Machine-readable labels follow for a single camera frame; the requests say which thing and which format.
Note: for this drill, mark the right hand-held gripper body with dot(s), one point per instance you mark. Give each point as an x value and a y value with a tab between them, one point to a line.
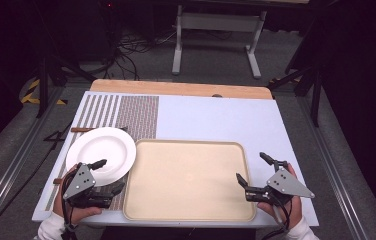
287	185

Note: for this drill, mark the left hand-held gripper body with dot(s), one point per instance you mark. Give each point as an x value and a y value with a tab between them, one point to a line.
82	181

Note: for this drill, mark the white plate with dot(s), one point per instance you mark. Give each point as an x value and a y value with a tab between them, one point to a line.
104	146

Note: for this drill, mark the beige tray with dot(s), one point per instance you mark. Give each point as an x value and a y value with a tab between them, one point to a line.
189	181

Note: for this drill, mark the person's right hand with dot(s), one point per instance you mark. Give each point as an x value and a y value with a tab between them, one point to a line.
294	208

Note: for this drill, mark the person's left hand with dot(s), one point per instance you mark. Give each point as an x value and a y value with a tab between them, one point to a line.
76	213

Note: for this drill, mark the striped woven placemat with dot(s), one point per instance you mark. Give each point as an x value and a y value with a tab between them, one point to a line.
139	113

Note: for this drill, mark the black tripod stand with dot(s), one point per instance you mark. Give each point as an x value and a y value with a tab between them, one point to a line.
316	96
44	86

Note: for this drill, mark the yellow black hazard tape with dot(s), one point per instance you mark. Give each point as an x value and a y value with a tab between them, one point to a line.
29	95

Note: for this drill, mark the wooden table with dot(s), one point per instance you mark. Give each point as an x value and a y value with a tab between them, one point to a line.
176	88

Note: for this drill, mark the aluminium floor rail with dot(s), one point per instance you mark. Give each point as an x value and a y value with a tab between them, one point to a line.
12	170
334	170

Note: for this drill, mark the white metal table frame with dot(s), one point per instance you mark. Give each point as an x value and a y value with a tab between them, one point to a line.
221	21

